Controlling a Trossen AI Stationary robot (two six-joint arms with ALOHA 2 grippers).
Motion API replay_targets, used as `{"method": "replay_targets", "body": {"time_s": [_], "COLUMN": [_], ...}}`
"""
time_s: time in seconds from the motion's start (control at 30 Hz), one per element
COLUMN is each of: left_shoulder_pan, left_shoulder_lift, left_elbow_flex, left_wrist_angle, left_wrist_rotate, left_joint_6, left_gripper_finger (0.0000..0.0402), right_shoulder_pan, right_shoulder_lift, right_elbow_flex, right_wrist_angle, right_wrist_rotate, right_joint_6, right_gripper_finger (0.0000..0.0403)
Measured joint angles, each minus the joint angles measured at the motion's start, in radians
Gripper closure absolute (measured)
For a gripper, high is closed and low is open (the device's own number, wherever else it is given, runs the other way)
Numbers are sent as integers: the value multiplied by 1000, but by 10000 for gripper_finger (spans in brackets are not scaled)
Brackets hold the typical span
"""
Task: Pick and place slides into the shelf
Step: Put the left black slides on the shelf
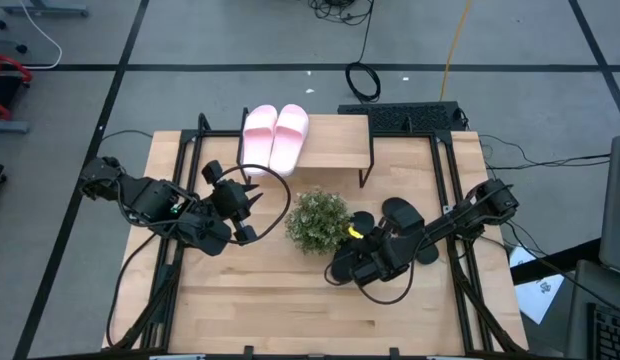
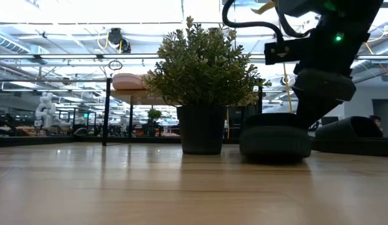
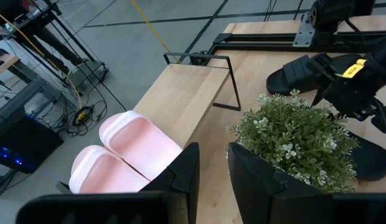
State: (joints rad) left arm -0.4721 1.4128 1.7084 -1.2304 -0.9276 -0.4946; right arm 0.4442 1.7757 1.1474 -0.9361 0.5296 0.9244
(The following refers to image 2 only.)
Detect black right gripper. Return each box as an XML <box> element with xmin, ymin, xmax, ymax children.
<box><xmin>264</xmin><ymin>0</ymin><xmax>385</xmax><ymax>131</ymax></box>

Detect black slide sandal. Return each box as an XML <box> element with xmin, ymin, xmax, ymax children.
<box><xmin>315</xmin><ymin>116</ymin><xmax>384</xmax><ymax>140</ymax></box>
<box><xmin>239</xmin><ymin>112</ymin><xmax>312</xmax><ymax>159</ymax></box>

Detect pink slide sandal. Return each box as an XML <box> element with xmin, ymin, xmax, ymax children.
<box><xmin>111</xmin><ymin>73</ymin><xmax>148</xmax><ymax>91</ymax></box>

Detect wooden shelf black metal legs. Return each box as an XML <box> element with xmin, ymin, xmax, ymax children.
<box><xmin>101</xmin><ymin>76</ymin><xmax>265</xmax><ymax>147</ymax></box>

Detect person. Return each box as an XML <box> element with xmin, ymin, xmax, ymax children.
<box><xmin>369</xmin><ymin>114</ymin><xmax>384</xmax><ymax>134</ymax></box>

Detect yellow tag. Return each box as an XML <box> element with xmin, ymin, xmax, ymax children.
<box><xmin>250</xmin><ymin>1</ymin><xmax>278</xmax><ymax>15</ymax></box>

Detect green potted plant black pot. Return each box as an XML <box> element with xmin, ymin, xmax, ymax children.
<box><xmin>143</xmin><ymin>16</ymin><xmax>272</xmax><ymax>156</ymax></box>

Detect small background green plant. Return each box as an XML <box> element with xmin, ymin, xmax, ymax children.
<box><xmin>146</xmin><ymin>108</ymin><xmax>163</xmax><ymax>124</ymax></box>

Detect black ceiling device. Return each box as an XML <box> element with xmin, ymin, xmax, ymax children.
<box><xmin>108</xmin><ymin>27</ymin><xmax>132</xmax><ymax>54</ymax></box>

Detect yellow cable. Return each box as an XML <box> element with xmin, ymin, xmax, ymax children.
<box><xmin>282</xmin><ymin>62</ymin><xmax>294</xmax><ymax>114</ymax></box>

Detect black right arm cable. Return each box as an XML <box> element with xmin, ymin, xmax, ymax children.
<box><xmin>222</xmin><ymin>0</ymin><xmax>285</xmax><ymax>44</ymax></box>

